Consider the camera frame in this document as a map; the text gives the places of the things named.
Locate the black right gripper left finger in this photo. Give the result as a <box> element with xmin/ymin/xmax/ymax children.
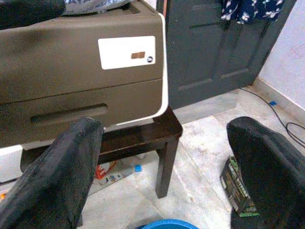
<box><xmin>0</xmin><ymin>116</ymin><xmax>105</xmax><ymax>229</ymax></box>

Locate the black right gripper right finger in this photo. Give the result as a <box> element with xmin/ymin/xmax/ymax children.
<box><xmin>225</xmin><ymin>116</ymin><xmax>305</xmax><ymax>229</ymax></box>

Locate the green black carton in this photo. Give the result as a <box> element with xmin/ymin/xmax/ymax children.
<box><xmin>219</xmin><ymin>155</ymin><xmax>260</xmax><ymax>218</ymax></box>

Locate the white plastic tray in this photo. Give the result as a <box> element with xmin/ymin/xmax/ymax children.
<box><xmin>0</xmin><ymin>144</ymin><xmax>24</xmax><ymax>184</ymax></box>

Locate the orange white printed packet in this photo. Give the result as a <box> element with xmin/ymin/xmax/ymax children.
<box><xmin>94</xmin><ymin>159</ymin><xmax>134</xmax><ymax>187</ymax></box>

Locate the brown white printer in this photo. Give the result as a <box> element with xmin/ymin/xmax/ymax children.
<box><xmin>0</xmin><ymin>0</ymin><xmax>169</xmax><ymax>153</ymax></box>

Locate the dark wooden stool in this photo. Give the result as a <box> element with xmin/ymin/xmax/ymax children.
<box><xmin>20</xmin><ymin>106</ymin><xmax>183</xmax><ymax>199</ymax></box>

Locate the blue plastic bucket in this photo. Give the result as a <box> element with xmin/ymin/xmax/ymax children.
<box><xmin>137</xmin><ymin>218</ymin><xmax>200</xmax><ymax>229</ymax></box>

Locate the dark grey panelled door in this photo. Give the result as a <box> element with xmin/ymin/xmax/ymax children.
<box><xmin>157</xmin><ymin>0</ymin><xmax>298</xmax><ymax>110</ymax></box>

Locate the navy white floral cloth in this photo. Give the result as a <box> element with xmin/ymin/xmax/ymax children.
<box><xmin>220</xmin><ymin>0</ymin><xmax>285</xmax><ymax>24</ymax></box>

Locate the black bulky item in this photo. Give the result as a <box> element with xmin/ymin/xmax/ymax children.
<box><xmin>0</xmin><ymin>0</ymin><xmax>66</xmax><ymax>31</ymax></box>

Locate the grey printed plastic bag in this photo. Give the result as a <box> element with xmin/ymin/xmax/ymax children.
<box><xmin>63</xmin><ymin>0</ymin><xmax>131</xmax><ymax>15</ymax></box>

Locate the thin black floor cable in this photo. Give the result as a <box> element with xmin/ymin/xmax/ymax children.
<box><xmin>239</xmin><ymin>87</ymin><xmax>305</xmax><ymax>146</ymax></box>

